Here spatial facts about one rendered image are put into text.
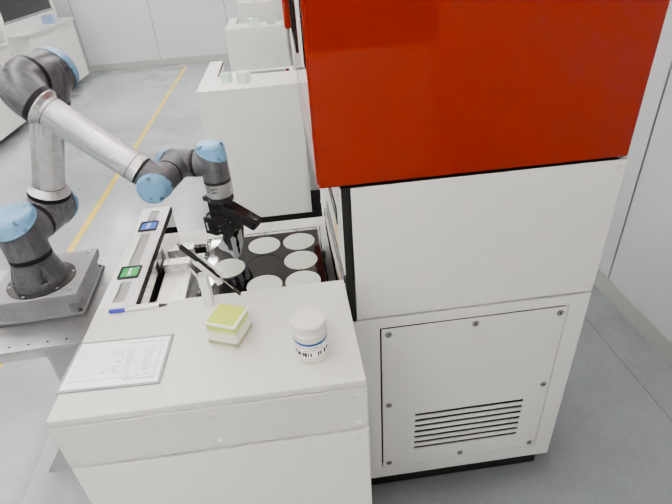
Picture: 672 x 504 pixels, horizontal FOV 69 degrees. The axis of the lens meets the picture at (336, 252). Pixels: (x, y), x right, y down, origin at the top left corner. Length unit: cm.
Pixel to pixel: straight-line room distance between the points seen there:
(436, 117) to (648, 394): 174
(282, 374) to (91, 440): 40
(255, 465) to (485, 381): 79
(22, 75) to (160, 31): 805
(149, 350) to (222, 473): 31
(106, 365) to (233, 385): 29
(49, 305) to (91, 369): 49
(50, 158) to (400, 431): 134
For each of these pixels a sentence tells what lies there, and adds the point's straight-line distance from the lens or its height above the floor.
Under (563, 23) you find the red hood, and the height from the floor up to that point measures 153.
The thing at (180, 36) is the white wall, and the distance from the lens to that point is 937.
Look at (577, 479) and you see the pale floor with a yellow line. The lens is 215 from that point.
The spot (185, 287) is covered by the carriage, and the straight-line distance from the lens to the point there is 149.
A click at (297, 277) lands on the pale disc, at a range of 140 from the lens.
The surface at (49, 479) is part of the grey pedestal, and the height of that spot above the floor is 1.
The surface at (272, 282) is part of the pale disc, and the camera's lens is 140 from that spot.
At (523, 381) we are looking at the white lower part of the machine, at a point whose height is 48.
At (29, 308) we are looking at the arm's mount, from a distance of 166.
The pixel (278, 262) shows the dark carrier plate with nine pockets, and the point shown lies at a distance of 148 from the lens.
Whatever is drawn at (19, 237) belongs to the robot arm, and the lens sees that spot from 159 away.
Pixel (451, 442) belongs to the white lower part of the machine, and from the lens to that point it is 187.
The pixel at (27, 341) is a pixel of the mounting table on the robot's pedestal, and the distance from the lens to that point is 162.
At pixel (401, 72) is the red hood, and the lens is 108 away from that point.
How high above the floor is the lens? 171
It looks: 33 degrees down
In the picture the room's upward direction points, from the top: 4 degrees counter-clockwise
